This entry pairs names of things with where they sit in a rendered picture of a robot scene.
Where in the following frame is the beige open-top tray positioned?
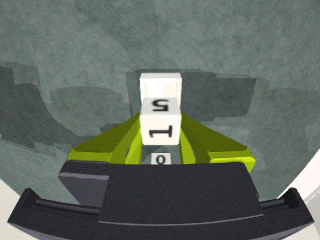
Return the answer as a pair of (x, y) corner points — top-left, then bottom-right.
(140, 73), (182, 105)

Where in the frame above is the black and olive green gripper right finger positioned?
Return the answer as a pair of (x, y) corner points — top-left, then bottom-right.
(179, 111), (255, 173)

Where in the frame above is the white number cube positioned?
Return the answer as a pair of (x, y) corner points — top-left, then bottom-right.
(140, 97), (181, 145)
(151, 153), (171, 164)

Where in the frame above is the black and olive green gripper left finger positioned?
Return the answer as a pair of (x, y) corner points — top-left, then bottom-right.
(66, 112), (143, 164)

